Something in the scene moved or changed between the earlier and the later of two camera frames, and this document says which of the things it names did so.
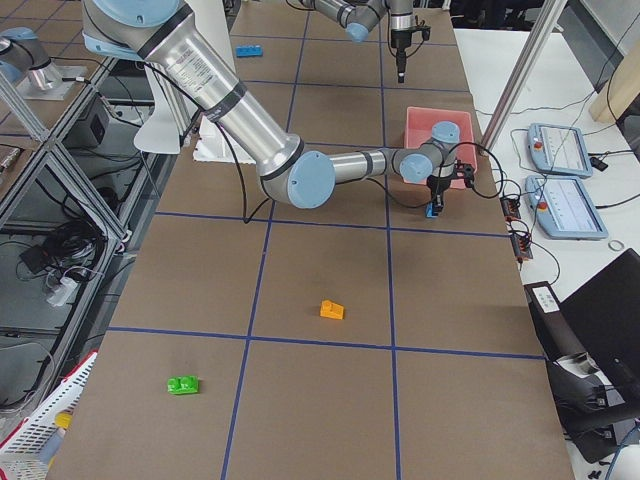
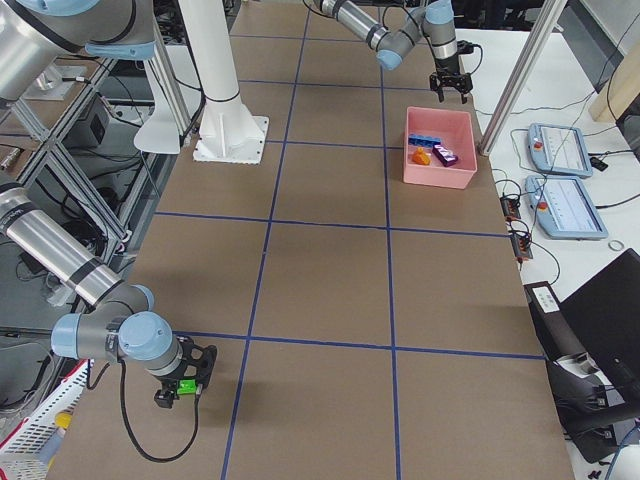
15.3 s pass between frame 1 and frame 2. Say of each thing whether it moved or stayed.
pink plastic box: stayed
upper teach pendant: stayed
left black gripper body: moved
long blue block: moved
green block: stayed
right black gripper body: moved
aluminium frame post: stayed
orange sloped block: moved
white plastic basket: stayed
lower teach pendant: stayed
